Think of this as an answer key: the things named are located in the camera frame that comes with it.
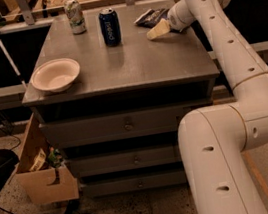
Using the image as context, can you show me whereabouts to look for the snack packets in box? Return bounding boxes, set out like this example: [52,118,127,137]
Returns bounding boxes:
[29,146,63,172]

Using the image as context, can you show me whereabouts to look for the blue chip bag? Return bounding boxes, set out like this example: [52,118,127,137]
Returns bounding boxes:
[134,8,168,28]

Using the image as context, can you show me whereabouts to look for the grey drawer cabinet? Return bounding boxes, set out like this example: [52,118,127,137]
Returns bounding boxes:
[23,0,219,197]

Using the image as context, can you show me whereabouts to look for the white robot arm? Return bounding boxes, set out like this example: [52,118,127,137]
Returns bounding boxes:
[147,0,268,214]

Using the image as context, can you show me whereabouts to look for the wooden box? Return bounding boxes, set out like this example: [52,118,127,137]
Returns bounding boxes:
[16,115,79,205]

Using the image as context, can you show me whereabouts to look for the blue pepsi can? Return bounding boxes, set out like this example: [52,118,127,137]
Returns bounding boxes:
[98,7,121,47]

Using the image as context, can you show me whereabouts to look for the green white soda can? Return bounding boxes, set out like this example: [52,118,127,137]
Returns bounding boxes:
[64,0,86,34]

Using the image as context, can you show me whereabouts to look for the white paper bowl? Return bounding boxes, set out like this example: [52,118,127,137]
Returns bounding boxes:
[30,58,80,93]

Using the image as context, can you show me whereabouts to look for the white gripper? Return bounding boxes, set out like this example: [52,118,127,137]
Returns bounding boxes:
[147,0,197,40]

